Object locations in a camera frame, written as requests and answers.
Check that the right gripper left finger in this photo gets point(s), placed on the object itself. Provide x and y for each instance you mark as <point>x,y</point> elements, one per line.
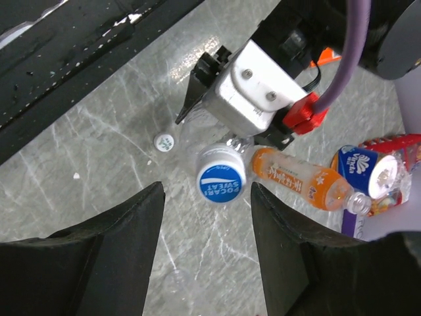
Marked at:
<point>101,266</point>

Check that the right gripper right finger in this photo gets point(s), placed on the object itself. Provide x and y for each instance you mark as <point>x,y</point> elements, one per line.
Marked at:
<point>308,269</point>

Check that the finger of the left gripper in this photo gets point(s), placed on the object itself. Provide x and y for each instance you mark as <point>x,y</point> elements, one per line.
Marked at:
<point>201,78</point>

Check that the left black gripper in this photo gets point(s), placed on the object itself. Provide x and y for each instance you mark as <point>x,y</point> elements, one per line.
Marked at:
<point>289,35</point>

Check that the white bottle cap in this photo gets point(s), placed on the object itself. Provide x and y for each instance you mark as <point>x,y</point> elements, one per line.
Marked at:
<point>164,142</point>

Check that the orange drink bottle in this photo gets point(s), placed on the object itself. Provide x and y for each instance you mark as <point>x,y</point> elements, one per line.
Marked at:
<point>322,187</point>

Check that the blue bottle cap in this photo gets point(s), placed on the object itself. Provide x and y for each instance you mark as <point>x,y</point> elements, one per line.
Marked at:
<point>220,174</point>

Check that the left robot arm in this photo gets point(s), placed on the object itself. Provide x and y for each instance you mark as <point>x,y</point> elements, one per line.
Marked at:
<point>382,37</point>

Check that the orange snack box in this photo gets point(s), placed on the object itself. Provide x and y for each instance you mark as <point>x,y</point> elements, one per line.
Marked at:
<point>327,56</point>

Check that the purple white box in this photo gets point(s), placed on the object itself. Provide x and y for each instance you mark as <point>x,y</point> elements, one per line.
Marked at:
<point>353,225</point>

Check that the toilet paper roll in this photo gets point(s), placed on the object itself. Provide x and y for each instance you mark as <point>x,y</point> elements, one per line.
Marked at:
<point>370,172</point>

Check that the red snack bag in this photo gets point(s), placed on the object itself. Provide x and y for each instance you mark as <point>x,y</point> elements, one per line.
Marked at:
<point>400,155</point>

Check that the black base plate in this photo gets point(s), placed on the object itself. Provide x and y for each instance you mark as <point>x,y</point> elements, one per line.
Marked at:
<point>62,50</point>

